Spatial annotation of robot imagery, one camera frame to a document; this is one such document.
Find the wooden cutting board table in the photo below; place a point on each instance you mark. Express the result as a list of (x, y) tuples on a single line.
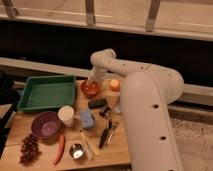
[(116, 153)]

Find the small metal cup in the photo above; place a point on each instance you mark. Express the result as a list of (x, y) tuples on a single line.
[(76, 151)]

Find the bunch of dark grapes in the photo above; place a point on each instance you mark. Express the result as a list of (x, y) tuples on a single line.
[(29, 149)]

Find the purple bowl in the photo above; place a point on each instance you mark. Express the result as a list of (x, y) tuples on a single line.
[(46, 125)]

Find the black rectangular block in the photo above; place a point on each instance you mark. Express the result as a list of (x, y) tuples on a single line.
[(97, 103)]

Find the white paper cup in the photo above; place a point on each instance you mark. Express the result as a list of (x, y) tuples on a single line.
[(66, 115)]

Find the red-brown bowl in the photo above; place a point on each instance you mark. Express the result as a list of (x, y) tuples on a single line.
[(90, 92)]

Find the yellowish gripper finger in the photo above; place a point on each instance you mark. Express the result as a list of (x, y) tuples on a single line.
[(90, 84)]

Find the red chili pepper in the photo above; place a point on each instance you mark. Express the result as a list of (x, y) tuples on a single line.
[(60, 149)]

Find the blue sponge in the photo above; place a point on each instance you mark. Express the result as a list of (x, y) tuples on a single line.
[(87, 119)]

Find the orange round fruit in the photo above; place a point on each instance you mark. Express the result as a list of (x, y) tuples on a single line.
[(114, 85)]

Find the cream white gripper body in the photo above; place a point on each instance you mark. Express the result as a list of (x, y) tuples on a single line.
[(96, 74)]

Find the green plastic tray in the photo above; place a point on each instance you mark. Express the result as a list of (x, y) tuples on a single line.
[(47, 93)]

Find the silver fork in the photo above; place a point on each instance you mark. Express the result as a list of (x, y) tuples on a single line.
[(114, 127)]

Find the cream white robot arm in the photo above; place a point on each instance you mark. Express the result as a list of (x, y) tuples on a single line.
[(146, 92)]

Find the small black clip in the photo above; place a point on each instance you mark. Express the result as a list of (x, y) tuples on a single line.
[(105, 112)]

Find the black handled utensil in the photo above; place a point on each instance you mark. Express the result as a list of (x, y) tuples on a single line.
[(104, 134)]

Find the wooden stick utensil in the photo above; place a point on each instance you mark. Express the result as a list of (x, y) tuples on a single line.
[(89, 146)]

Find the crumpled grey-blue cloth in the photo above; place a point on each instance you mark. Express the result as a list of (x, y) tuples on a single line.
[(117, 109)]

